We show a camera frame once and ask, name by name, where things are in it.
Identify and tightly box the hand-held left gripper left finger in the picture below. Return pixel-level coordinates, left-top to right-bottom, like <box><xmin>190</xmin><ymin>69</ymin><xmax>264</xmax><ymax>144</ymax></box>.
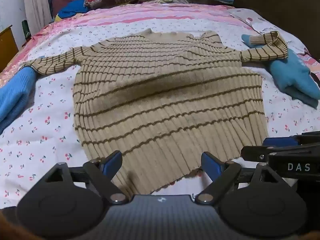
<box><xmin>43</xmin><ymin>150</ymin><xmax>129</xmax><ymax>204</ymax></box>

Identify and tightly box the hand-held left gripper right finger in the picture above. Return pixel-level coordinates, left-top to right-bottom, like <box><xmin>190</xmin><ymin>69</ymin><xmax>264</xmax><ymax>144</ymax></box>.
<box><xmin>194</xmin><ymin>151</ymin><xmax>284</xmax><ymax>204</ymax></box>

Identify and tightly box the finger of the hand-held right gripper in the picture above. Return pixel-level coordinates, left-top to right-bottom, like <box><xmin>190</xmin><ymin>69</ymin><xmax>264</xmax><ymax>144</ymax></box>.
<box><xmin>262</xmin><ymin>133</ymin><xmax>320</xmax><ymax>147</ymax></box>
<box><xmin>241</xmin><ymin>145</ymin><xmax>320</xmax><ymax>162</ymax></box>

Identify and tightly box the beige brown-striped knit sweater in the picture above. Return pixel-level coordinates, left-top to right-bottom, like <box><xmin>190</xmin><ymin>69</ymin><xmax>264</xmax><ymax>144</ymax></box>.
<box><xmin>19</xmin><ymin>29</ymin><xmax>289</xmax><ymax>197</ymax></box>

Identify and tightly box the teal knit garment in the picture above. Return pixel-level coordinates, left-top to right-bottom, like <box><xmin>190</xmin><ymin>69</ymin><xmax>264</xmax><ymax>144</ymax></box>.
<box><xmin>241</xmin><ymin>34</ymin><xmax>320</xmax><ymax>109</ymax></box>

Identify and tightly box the white cherry-print bedsheet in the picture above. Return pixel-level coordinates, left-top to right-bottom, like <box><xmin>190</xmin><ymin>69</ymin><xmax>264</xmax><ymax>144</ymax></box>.
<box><xmin>0</xmin><ymin>23</ymin><xmax>320</xmax><ymax>204</ymax></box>

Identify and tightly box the bright blue knit garment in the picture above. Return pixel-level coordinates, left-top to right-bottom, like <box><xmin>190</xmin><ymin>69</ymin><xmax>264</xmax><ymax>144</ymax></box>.
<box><xmin>0</xmin><ymin>67</ymin><xmax>38</xmax><ymax>133</ymax></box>

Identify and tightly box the white red-dotted pillow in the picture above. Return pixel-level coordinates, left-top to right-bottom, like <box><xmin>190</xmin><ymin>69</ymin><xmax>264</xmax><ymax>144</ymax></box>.
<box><xmin>229</xmin><ymin>8</ymin><xmax>312</xmax><ymax>55</ymax></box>

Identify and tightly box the dark brown headboard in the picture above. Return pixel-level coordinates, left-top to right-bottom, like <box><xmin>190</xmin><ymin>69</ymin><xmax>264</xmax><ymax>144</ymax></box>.
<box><xmin>233</xmin><ymin>0</ymin><xmax>320</xmax><ymax>67</ymax></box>

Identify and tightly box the pink striped blanket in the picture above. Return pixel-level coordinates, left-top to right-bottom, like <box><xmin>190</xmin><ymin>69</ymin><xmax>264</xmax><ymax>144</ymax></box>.
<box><xmin>0</xmin><ymin>3</ymin><xmax>320</xmax><ymax>82</ymax></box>

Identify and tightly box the yellow wooden cabinet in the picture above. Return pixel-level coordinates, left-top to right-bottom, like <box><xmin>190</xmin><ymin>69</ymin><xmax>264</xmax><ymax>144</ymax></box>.
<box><xmin>0</xmin><ymin>25</ymin><xmax>19</xmax><ymax>73</ymax></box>

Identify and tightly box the blue and yellow cloth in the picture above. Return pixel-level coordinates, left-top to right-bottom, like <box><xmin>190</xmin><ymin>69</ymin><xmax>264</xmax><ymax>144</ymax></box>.
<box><xmin>55</xmin><ymin>0</ymin><xmax>91</xmax><ymax>22</ymax></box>

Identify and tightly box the small green object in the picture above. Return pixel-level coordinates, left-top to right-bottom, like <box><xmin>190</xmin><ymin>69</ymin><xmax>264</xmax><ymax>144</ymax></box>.
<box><xmin>22</xmin><ymin>20</ymin><xmax>32</xmax><ymax>41</ymax></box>

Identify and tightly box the beige window curtain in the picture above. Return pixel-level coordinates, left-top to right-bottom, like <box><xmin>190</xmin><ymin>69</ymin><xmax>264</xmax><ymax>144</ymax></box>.
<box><xmin>22</xmin><ymin>0</ymin><xmax>53</xmax><ymax>35</ymax></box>

